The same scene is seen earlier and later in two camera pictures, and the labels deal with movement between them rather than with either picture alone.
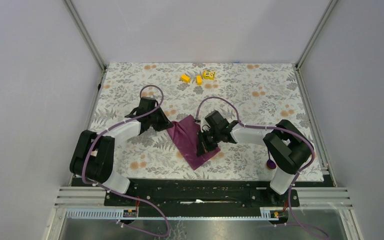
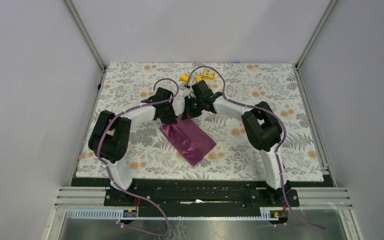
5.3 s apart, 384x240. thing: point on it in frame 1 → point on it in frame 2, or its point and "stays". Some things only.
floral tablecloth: [254, 94] stays
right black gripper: [203, 146] → [188, 113]
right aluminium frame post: [331, 5] stays
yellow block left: [185, 78] stays
